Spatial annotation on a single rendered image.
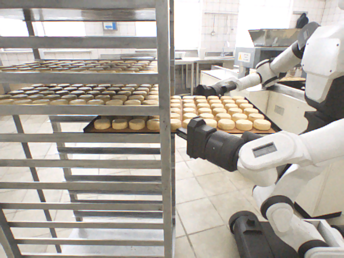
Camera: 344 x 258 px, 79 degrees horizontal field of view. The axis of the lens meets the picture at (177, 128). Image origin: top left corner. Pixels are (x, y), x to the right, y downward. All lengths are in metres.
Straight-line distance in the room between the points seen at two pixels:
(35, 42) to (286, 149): 0.64
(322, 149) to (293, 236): 0.81
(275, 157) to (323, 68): 0.49
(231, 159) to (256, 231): 0.98
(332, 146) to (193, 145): 0.31
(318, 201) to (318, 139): 1.30
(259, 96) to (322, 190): 0.84
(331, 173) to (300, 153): 1.21
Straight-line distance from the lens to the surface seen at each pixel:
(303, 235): 1.27
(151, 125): 0.65
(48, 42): 0.66
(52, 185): 0.84
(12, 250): 1.12
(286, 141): 0.47
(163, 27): 0.54
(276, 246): 1.45
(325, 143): 0.50
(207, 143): 0.52
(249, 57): 1.90
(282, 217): 1.06
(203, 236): 1.61
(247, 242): 1.39
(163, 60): 0.54
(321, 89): 0.89
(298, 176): 1.01
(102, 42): 0.60
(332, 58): 0.85
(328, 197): 1.81
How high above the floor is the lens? 1.24
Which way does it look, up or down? 23 degrees down
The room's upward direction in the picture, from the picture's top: straight up
